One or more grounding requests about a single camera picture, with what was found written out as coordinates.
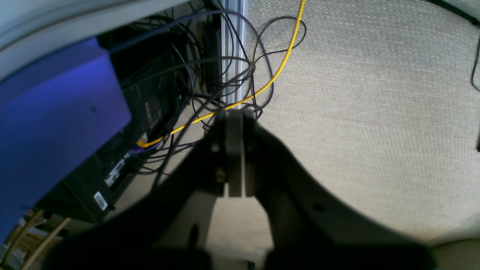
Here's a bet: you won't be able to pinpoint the tangled black cables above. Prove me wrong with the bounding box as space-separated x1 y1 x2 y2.
109 0 308 188

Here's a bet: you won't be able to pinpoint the black computer tower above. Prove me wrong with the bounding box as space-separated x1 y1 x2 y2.
36 23 204 224

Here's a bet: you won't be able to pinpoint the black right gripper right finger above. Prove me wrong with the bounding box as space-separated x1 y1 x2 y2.
243 112 438 270

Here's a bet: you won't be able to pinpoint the aluminium frame post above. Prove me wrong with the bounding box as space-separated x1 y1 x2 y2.
217 0 248 105

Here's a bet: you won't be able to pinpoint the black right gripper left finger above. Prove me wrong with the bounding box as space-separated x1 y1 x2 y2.
45 110 228 270

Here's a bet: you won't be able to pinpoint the yellow cable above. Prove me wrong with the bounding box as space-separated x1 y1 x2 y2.
137 0 306 147

